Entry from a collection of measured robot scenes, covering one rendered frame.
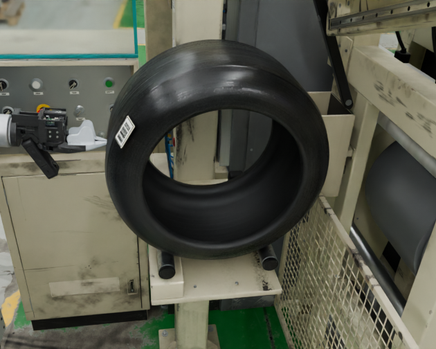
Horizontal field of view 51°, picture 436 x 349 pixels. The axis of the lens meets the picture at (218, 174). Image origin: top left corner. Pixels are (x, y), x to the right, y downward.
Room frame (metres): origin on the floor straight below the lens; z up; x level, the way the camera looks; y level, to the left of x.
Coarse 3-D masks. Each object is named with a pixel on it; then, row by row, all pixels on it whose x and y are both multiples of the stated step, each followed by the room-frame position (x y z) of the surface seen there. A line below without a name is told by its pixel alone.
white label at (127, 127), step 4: (128, 116) 0.92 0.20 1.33; (128, 120) 0.91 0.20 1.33; (124, 124) 0.91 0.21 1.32; (128, 124) 0.90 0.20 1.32; (132, 124) 0.89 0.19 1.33; (120, 128) 0.91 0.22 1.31; (124, 128) 0.90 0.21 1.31; (128, 128) 0.89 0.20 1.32; (132, 128) 0.88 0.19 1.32; (120, 132) 0.91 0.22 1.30; (124, 132) 0.90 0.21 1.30; (128, 132) 0.89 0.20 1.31; (116, 136) 0.91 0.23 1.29; (120, 136) 0.90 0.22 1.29; (124, 136) 0.89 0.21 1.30; (128, 136) 0.88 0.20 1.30; (116, 140) 0.90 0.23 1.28; (120, 140) 0.89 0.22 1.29; (124, 140) 0.88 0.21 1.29; (120, 144) 0.89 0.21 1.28
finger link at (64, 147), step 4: (64, 144) 0.94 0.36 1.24; (52, 148) 0.94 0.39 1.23; (56, 148) 0.93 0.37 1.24; (60, 148) 0.93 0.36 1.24; (64, 148) 0.92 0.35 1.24; (68, 148) 0.93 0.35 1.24; (72, 148) 0.93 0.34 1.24; (76, 148) 0.94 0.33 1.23; (80, 148) 0.94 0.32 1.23; (84, 148) 0.95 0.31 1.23; (60, 152) 0.92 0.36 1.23; (64, 152) 0.92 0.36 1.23; (68, 152) 0.93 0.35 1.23; (72, 152) 0.93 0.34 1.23; (76, 152) 0.94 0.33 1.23
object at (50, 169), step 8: (24, 144) 0.93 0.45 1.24; (32, 144) 0.93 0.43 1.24; (32, 152) 0.93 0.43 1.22; (40, 152) 0.94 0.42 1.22; (40, 160) 0.94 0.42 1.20; (48, 160) 0.95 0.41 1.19; (40, 168) 0.93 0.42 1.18; (48, 168) 0.94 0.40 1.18; (56, 168) 0.95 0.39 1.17; (48, 176) 0.94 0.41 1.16
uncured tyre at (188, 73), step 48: (192, 48) 1.08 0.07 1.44; (240, 48) 1.09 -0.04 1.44; (144, 96) 0.93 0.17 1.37; (192, 96) 0.91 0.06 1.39; (240, 96) 0.93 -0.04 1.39; (288, 96) 0.96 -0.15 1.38; (144, 144) 0.89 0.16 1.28; (288, 144) 1.22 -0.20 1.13; (144, 192) 1.12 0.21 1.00; (192, 192) 1.18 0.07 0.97; (240, 192) 1.20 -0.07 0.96; (288, 192) 1.12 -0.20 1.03; (144, 240) 0.92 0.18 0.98; (192, 240) 0.93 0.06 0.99; (240, 240) 0.94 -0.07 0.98
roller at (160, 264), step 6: (162, 252) 0.95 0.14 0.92; (162, 258) 0.93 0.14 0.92; (168, 258) 0.93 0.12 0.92; (162, 264) 0.91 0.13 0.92; (168, 264) 0.91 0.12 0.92; (162, 270) 0.89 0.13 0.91; (168, 270) 0.89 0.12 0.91; (174, 270) 0.90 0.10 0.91; (162, 276) 0.89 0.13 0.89; (168, 276) 0.89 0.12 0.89
